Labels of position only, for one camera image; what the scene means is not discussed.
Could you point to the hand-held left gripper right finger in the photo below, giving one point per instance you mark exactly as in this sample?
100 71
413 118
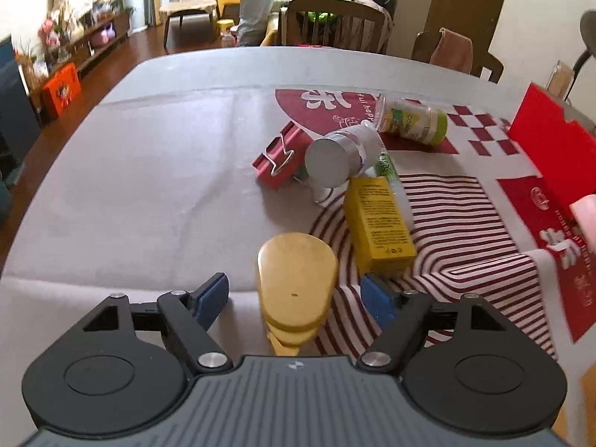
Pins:
378 300

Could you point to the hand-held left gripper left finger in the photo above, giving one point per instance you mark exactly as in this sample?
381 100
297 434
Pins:
209 300

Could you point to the yellow carton box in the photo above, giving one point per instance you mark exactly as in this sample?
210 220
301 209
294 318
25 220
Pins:
377 223

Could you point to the yellow wooden castanet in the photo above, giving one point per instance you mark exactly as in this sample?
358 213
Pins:
295 284

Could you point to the green and white pen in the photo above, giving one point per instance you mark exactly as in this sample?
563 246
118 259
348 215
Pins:
384 167

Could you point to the white bottle with silver cap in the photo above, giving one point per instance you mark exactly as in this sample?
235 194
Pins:
330 158

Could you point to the red binder clip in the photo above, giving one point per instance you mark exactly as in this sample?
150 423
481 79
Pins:
300 142

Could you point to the toothpick jar with green lid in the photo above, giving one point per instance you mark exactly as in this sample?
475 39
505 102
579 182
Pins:
414 121

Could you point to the pink heart-shaped box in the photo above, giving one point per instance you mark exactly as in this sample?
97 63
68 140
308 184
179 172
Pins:
586 219

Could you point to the red cardboard shoe box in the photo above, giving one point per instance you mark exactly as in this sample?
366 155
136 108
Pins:
545 135

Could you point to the red and white printed tablecloth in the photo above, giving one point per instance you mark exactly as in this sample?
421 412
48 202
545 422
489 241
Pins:
465 223

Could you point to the orange printed box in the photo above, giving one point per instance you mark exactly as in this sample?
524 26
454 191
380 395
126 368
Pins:
60 91

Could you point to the pink towel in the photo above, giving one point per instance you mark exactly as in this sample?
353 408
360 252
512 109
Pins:
451 51

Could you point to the small bottle on floor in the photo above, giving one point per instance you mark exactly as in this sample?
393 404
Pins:
226 38

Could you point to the wooden media cabinet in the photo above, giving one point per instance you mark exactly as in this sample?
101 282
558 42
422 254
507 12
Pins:
93 51

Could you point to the small yellow stool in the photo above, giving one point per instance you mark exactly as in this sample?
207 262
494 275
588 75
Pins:
225 25

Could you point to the black television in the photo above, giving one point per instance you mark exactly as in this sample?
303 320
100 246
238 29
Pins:
14 102

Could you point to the pink round ornament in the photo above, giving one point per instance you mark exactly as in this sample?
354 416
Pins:
102 35

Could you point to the glass tumbler with brown contents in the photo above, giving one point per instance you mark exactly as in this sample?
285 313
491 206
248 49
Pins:
561 79

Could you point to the grey plastic bag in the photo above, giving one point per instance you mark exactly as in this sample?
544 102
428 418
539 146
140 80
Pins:
256 9

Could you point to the light wooden coffee table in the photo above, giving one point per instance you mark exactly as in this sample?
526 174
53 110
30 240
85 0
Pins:
191 4

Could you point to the wooden slatted dining chair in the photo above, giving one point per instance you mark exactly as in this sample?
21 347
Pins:
335 7

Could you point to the grey desk lamp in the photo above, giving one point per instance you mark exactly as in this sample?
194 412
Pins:
589 28

